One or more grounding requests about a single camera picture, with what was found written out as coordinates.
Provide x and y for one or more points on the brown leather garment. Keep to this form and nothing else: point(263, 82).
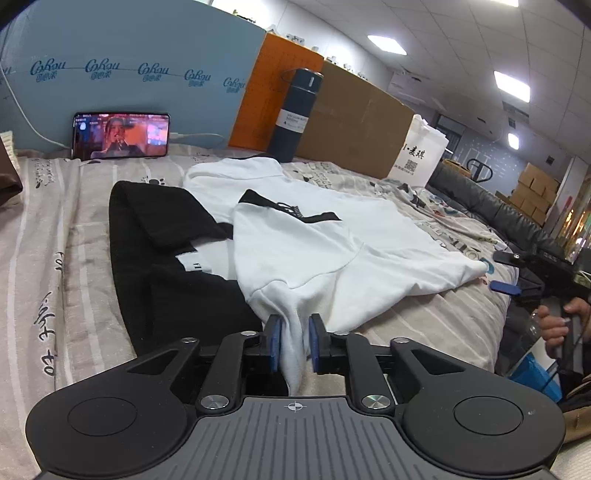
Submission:
point(7, 170)

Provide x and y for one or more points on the large blue printed cardboard box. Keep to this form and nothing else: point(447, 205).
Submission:
point(138, 46)

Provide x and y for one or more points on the black leather sofa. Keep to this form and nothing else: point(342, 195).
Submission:
point(485, 203)

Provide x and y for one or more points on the ceiling light panel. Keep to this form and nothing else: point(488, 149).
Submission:
point(504, 2)
point(511, 86)
point(388, 44)
point(513, 141)

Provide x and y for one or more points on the blue plastic bag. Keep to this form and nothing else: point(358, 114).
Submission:
point(535, 376)

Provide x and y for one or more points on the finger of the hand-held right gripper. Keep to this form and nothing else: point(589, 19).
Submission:
point(503, 287)
point(503, 257)

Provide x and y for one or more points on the brown cardboard sheet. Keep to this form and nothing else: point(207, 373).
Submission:
point(355, 120)

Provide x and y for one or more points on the smartphone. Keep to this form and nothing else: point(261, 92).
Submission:
point(120, 136)

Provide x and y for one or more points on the ceiling air vent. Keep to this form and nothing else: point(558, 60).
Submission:
point(515, 110)

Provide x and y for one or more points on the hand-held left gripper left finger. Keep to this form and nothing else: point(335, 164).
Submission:
point(275, 344)

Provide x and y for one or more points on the black garment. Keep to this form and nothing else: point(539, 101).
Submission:
point(152, 258)

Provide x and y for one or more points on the white printed bag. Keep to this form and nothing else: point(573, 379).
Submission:
point(415, 157)

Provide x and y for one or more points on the pallet jack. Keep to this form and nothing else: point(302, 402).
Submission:
point(480, 168)

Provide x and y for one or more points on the stack of cardboard boxes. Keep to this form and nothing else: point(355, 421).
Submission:
point(535, 189)

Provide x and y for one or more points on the white hoodie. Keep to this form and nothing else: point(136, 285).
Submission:
point(300, 258)

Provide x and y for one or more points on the person's right hand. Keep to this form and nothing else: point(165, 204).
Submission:
point(551, 327)

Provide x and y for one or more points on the printed bed sheet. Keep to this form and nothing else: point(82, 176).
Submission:
point(46, 230)

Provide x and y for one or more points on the dark blue vacuum bottle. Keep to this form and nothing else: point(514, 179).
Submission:
point(293, 120)

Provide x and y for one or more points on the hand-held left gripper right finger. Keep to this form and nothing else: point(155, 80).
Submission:
point(316, 344)

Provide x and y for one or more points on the orange board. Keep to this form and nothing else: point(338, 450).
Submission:
point(268, 92)

